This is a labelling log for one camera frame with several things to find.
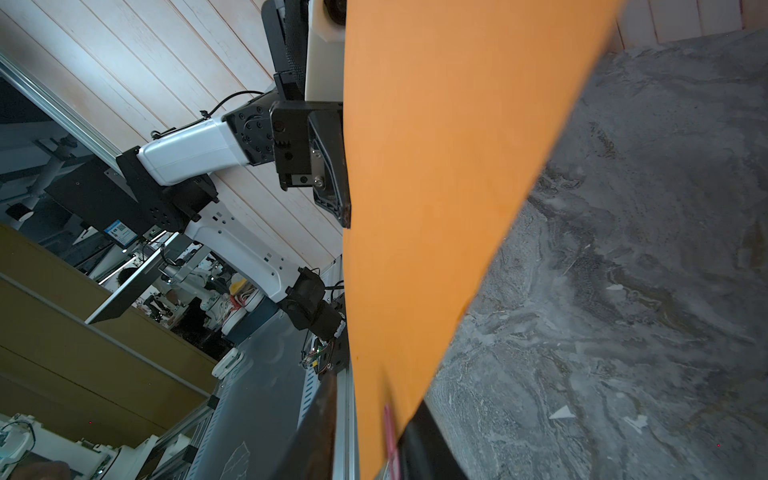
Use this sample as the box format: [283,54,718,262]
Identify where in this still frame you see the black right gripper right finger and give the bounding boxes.
[398,401,468,480]

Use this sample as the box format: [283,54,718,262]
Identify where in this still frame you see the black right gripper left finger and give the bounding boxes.
[270,374,338,480]

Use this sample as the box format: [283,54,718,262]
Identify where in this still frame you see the orange paper document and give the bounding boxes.
[343,1,622,479]

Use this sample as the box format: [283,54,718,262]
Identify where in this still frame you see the white sneakers on floor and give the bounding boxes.
[221,280,264,336]

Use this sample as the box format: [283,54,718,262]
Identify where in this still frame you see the pink paperclip edge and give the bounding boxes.
[384,405,402,480]

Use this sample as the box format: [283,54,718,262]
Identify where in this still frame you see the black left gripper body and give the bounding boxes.
[270,100,343,190]

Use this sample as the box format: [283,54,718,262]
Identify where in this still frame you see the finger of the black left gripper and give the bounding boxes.
[308,110,352,229]

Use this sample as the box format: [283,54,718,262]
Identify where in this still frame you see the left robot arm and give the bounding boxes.
[117,1,352,343]

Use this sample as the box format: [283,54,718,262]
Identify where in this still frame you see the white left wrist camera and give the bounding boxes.
[305,0,347,103]

